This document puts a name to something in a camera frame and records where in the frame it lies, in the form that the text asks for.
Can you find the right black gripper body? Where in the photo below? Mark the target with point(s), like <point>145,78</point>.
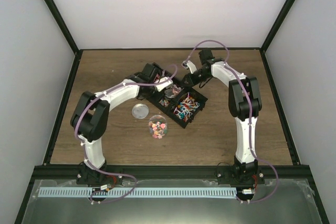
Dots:
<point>200,79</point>

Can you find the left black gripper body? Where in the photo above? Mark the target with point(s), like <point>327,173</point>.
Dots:
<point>153,98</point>

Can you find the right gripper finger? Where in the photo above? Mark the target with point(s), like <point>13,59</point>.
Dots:
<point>186,82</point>
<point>186,77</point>

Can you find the metal candy scoop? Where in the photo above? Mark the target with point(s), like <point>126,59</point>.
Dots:
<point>172,91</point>

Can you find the round metal jar lid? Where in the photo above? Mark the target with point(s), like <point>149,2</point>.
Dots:
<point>140,111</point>

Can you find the black three-compartment candy tray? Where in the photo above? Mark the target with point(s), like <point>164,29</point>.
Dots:
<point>176,100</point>

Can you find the clear glass jar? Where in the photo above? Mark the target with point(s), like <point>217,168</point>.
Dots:
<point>158,127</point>

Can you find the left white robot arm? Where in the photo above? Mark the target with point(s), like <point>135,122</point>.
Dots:
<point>90,116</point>

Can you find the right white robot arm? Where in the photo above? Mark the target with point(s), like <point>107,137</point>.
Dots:
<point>244,103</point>

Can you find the pile of rainbow lollipops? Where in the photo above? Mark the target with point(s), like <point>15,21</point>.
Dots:
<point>164,101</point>

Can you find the pile of white-stick lollipops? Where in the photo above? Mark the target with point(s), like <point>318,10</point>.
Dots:
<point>186,107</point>

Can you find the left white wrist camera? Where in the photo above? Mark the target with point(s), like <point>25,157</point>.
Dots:
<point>162,83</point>

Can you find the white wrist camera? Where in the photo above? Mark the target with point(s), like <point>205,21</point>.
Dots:
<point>162,83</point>
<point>188,65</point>

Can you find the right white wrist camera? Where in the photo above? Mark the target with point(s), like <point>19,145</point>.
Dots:
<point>188,65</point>

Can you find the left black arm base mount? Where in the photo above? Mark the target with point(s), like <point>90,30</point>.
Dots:
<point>91,177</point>

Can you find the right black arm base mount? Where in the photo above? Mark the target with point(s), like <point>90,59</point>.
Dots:
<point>238,175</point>

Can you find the light blue slotted cable duct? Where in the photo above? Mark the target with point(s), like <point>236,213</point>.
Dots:
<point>156,192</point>

